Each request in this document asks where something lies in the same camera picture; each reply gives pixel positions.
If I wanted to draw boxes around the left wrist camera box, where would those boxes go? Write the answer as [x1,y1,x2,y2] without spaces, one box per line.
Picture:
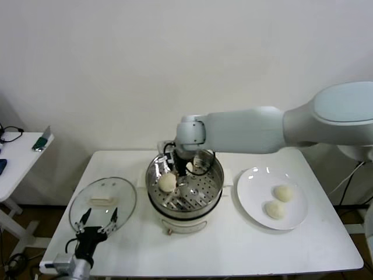
[39,253,76,274]

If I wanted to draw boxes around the smartphone on stand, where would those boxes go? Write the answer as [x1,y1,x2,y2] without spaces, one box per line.
[31,125,54,153]

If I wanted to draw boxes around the black hanging cable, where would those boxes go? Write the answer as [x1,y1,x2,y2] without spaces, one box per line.
[339,171,373,205]

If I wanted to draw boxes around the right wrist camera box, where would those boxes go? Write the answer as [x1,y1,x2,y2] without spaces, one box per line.
[157,141,175,167]

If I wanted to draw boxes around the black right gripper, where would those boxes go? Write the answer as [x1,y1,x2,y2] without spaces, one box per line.
[174,150,189,191]

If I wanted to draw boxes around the perforated steel steamer basket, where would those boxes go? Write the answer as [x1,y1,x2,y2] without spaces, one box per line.
[136,145,234,215]

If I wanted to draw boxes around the white round plate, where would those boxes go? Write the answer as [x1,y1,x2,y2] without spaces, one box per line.
[236,166,309,230]

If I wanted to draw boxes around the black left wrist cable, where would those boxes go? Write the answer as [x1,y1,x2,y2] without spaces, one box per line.
[65,237,79,254]

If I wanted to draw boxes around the white side table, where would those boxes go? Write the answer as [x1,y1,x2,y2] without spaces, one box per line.
[0,132,55,254]

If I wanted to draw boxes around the black cable on side table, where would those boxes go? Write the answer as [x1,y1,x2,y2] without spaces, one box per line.
[0,124,24,145]

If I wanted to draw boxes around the white wall cable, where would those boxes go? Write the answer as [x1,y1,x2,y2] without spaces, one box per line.
[329,160,367,195]

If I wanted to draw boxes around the black floor cable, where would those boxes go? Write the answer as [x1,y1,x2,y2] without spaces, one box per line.
[0,252,43,274]

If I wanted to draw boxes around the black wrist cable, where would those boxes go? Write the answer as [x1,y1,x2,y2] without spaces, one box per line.
[65,237,79,254]
[163,141,216,176]

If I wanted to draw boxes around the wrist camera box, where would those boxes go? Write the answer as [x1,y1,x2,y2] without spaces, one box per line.
[157,141,175,167]
[39,253,76,274]

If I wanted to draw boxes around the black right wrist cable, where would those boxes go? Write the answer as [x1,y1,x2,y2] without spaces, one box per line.
[163,141,216,176]

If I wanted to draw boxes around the glass lid with cream handle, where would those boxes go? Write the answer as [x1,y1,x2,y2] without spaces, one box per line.
[69,176,138,234]

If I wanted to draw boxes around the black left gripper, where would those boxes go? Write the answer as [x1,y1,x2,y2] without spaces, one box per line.
[74,206,119,262]

